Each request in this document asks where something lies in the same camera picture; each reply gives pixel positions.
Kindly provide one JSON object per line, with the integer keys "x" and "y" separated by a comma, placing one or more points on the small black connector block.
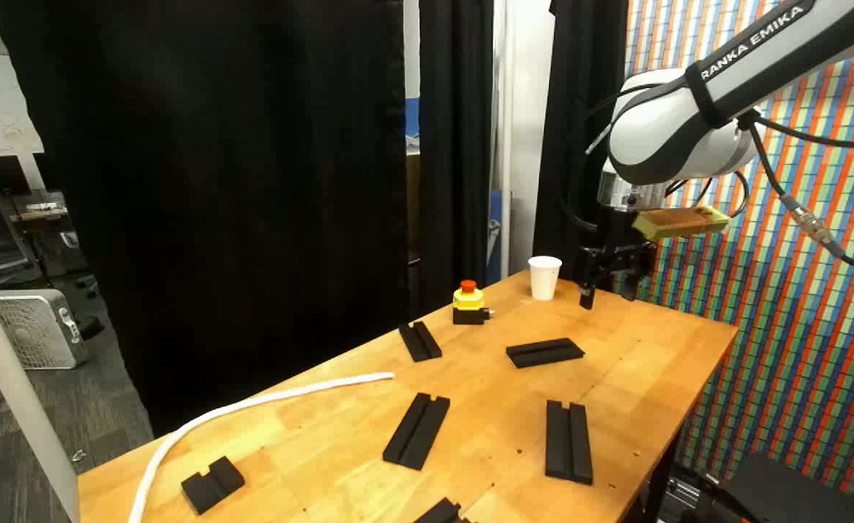
{"x": 214, "y": 487}

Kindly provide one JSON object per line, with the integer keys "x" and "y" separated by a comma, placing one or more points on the black track piece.
{"x": 417, "y": 430}
{"x": 544, "y": 352}
{"x": 568, "y": 443}
{"x": 419, "y": 340}

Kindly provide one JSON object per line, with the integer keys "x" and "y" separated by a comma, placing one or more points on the black curtain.
{"x": 234, "y": 173}

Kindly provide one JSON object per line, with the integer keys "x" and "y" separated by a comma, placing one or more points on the white paper cup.
{"x": 544, "y": 276}

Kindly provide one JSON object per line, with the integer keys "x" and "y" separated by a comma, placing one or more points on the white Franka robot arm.
{"x": 701, "y": 121}

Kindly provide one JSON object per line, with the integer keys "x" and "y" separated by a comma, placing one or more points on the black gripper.
{"x": 616, "y": 259}

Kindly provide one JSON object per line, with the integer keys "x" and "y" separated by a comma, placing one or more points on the colourful woven backdrop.
{"x": 783, "y": 275}

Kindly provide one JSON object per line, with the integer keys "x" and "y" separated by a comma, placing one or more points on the black track piece table edge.
{"x": 442, "y": 513}

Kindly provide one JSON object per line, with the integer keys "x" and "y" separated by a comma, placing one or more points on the grey computer case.
{"x": 41, "y": 330}

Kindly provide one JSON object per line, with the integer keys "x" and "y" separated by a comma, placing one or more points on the yellow wrist camera box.
{"x": 657, "y": 224}

